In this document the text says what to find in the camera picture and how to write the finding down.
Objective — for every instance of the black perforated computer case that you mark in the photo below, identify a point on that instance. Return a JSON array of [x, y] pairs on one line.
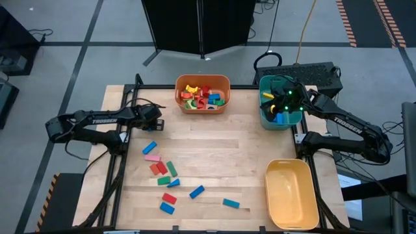
[[308, 76]]

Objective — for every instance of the yellow plastic bin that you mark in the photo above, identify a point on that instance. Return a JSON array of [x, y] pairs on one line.
[[292, 195]]

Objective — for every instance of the tan wooden arch block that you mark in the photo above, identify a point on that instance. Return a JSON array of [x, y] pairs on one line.
[[211, 106]]

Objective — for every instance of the dark grey equipment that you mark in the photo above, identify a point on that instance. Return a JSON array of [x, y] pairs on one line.
[[404, 214]]

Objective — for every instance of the black bar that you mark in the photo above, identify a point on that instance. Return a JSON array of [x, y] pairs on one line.
[[373, 190]]

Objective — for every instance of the grey box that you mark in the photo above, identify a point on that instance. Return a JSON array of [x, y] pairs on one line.
[[13, 63]]

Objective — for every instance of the silver mounting bracket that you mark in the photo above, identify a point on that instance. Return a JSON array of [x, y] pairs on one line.
[[298, 138]]

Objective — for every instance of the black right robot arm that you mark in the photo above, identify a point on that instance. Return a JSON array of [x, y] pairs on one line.
[[351, 125]]

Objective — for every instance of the black mat hazard stripe edge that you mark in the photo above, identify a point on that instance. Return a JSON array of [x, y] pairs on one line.
[[65, 201]]

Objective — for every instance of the teal plastic bin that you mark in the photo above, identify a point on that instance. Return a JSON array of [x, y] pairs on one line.
[[265, 120]]

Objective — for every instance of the white paper sheet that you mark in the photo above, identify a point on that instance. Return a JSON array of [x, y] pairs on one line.
[[352, 208]]

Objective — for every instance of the black mat orange stripes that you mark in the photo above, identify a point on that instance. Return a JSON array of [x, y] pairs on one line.
[[364, 19]]

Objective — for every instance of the red wooden arch block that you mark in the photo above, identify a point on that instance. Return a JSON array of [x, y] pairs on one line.
[[201, 103]]

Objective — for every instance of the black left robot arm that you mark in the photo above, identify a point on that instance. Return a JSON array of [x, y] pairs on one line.
[[97, 122]]

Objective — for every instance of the pink wooden block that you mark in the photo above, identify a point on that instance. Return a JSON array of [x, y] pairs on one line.
[[152, 158]]

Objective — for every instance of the teal wooden block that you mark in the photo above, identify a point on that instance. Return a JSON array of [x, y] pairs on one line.
[[231, 203]]

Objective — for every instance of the yellow wooden arch block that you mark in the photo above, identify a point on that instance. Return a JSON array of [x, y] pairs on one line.
[[191, 88]]

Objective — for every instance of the lime green arch block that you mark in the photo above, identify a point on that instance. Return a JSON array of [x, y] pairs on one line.
[[189, 104]]

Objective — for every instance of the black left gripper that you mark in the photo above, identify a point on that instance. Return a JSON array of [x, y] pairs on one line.
[[151, 113]]

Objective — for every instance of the orange plastic bin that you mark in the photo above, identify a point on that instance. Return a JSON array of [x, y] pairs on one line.
[[221, 81]]

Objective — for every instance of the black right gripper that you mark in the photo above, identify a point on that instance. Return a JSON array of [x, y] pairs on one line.
[[292, 99]]

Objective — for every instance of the orange-red wooden arch block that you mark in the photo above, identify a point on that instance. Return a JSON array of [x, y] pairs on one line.
[[186, 95]]

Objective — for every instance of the green wooden block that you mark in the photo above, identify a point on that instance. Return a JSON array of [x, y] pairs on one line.
[[220, 102], [172, 169], [163, 180]]

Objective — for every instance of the black equipment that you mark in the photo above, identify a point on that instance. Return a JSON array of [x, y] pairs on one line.
[[6, 104]]

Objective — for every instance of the dark desk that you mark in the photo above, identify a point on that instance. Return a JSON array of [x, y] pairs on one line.
[[16, 32]]

